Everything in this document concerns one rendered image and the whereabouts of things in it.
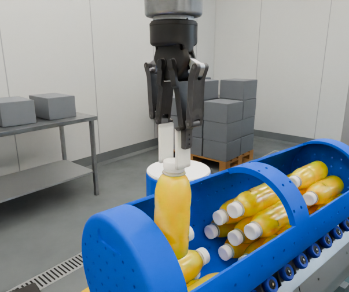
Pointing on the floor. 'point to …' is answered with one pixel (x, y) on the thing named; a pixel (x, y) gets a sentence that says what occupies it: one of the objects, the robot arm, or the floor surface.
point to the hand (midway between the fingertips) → (174, 146)
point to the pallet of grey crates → (224, 123)
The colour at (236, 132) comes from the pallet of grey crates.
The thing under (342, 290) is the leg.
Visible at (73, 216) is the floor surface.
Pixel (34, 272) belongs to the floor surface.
